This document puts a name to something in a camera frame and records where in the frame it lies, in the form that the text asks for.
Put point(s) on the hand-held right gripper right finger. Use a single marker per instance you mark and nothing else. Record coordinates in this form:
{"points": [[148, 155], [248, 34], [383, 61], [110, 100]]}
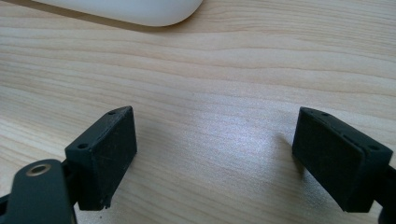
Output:
{"points": [[336, 161]]}

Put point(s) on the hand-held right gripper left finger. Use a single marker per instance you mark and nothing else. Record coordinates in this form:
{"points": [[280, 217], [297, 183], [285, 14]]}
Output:
{"points": [[106, 161]]}

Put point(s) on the white plastic bin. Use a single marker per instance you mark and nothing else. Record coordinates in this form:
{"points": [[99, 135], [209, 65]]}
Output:
{"points": [[130, 11]]}

